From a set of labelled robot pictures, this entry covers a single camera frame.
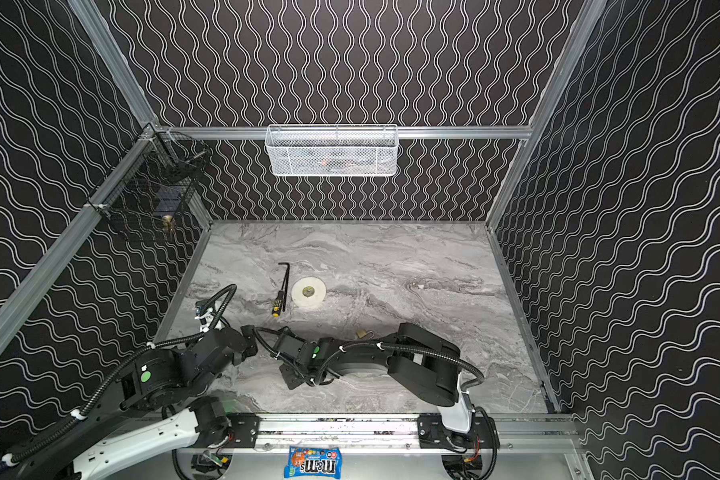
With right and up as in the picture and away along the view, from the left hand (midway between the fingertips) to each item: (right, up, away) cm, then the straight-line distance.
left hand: (247, 335), depth 70 cm
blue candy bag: (+15, -29, -1) cm, 33 cm away
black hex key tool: (0, +4, +27) cm, 27 cm away
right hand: (+8, -15, +13) cm, 21 cm away
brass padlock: (+27, -5, +20) cm, 34 cm away
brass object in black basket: (-26, +28, +11) cm, 40 cm away
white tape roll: (+9, +6, +30) cm, 32 cm away
